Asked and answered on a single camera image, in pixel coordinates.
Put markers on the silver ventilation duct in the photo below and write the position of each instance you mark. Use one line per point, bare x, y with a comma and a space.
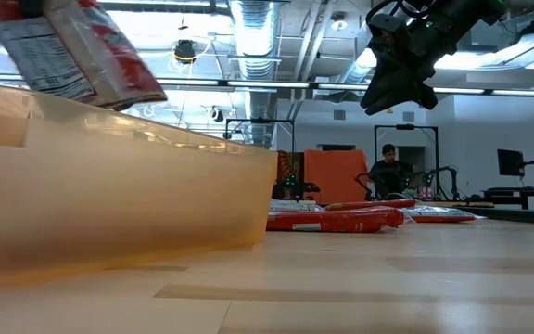
255, 42

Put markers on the orange panel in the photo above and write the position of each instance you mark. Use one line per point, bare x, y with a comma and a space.
336, 176

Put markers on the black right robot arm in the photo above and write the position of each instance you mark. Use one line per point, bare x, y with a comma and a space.
461, 18

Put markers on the black background robot station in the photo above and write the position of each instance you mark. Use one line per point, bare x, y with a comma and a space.
290, 185

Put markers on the black desk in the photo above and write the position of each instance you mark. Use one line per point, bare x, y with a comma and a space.
522, 194

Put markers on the translucent orange plastic basket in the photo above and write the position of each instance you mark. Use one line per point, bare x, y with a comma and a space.
109, 195

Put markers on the long LED light bar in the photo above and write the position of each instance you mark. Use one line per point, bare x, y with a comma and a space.
271, 84

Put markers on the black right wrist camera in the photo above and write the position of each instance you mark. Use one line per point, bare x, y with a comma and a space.
387, 28

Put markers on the black monitor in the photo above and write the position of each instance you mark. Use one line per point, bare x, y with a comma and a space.
510, 162

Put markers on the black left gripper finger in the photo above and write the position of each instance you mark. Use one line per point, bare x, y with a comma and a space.
31, 7

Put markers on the black overhead camera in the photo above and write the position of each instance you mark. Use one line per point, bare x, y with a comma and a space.
185, 51

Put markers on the black background robot arm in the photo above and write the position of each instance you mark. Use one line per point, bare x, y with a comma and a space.
452, 178
364, 183

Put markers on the black camera stand frame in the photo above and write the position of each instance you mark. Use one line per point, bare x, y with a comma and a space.
258, 120
406, 126

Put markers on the black aluminium table frame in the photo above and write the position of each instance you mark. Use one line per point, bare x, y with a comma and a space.
526, 215

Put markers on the person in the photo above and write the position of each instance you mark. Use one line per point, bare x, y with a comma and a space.
390, 174

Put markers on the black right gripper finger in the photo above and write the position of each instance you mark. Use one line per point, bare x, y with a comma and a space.
422, 95
383, 93

